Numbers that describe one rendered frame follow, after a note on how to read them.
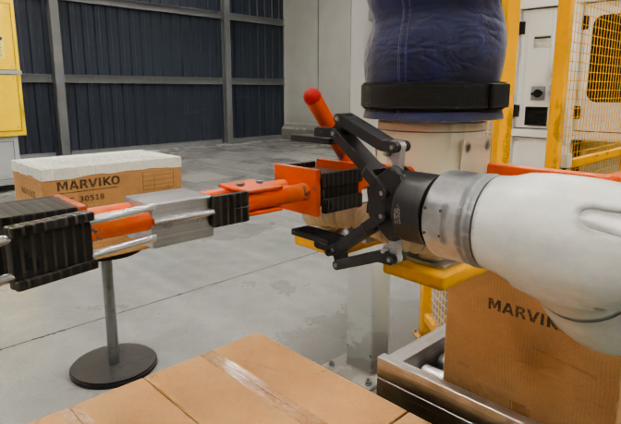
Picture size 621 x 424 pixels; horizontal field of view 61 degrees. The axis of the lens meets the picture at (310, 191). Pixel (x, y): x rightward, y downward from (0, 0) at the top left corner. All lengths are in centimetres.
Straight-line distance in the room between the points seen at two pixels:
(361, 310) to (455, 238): 201
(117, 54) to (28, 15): 181
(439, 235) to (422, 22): 36
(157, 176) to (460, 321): 153
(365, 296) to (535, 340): 127
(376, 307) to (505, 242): 202
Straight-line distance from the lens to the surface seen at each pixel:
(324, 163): 73
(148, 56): 1240
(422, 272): 71
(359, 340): 257
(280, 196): 61
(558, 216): 45
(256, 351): 166
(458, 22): 78
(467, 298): 135
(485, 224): 47
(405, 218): 53
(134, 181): 239
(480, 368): 140
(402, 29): 78
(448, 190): 50
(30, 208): 51
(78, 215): 47
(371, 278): 240
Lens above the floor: 132
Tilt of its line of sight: 11 degrees down
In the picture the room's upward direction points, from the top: straight up
